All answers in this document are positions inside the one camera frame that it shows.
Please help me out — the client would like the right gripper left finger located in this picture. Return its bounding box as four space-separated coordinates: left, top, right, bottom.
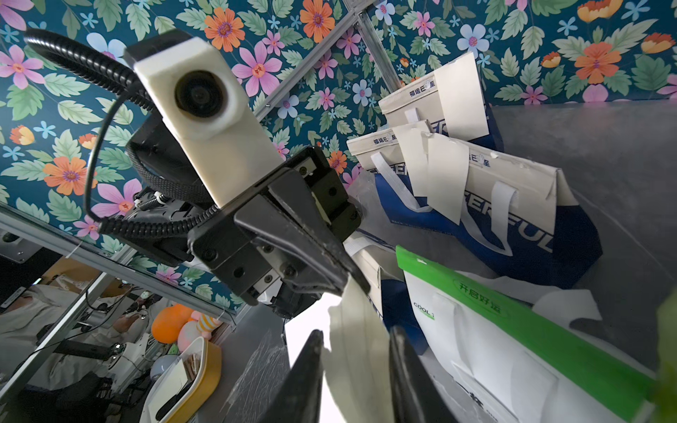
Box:
259 330 324 423

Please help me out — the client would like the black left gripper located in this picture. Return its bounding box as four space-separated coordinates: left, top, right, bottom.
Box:
188 146 370 317

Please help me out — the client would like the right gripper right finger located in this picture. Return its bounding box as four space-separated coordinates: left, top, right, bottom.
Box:
389 326 457 423

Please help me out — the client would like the white bag green top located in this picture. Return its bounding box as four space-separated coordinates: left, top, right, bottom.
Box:
396 248 656 422

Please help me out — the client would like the white trash bin green liner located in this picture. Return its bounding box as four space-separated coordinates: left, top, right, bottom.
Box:
652 290 677 423

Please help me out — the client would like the blue white tote bag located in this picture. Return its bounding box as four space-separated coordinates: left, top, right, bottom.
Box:
344 232 428 355
379 52 504 152

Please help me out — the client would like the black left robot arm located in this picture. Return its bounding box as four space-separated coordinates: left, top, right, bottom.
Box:
24 29 370 318

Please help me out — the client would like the yellow tray outside cell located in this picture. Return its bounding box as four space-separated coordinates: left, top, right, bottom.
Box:
139 338 222 422

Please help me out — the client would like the middle left blue white bag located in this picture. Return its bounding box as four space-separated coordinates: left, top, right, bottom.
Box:
347 129 446 234

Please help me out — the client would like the middle right blue white bag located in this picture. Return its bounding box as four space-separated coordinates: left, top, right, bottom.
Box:
421 133 603 289

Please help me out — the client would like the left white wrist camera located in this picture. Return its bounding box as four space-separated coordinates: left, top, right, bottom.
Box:
123 30 284 208

